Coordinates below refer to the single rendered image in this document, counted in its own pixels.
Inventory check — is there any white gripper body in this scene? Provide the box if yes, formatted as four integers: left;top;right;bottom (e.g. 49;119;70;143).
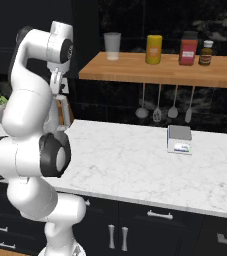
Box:
49;77;70;97

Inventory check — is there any red jar with black lid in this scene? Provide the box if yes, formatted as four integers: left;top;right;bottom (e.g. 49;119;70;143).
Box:
178;30;199;67

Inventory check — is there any clear glass cup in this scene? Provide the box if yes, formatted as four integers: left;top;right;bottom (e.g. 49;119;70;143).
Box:
103;31;122;62

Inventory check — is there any hanging grey ladle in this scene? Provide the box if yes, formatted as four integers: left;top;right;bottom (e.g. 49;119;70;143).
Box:
134;83;150;120

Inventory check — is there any yellow bottle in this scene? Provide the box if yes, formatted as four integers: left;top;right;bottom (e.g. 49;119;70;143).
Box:
145;32;164;65

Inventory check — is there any hanging grey slotted turner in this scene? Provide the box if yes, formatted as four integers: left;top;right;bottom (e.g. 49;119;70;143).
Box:
152;83;163;123

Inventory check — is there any hanging grey spoon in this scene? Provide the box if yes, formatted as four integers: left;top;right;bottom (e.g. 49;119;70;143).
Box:
167;84;180;120

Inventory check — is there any grey kitchen scale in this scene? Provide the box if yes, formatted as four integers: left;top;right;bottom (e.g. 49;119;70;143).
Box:
166;125;194;156

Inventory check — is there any hanging grey spatula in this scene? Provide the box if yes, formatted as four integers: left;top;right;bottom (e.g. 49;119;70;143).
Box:
184;85;196;124

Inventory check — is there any small brown jar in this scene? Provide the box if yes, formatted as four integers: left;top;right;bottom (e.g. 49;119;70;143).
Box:
198;39;215;67

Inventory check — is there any dark cupboard door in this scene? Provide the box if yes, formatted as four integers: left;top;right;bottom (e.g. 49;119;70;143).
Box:
72;209;120;256
117;216;202;256

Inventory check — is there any dark dishwasher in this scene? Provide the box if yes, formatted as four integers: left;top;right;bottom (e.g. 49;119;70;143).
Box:
195;215;227;256

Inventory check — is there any wooden wall shelf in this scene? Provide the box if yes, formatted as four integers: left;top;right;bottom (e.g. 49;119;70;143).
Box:
78;50;227;90

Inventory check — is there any silver door handle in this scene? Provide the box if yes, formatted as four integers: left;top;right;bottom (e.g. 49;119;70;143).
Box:
107;224;116;251
120;226;130;253

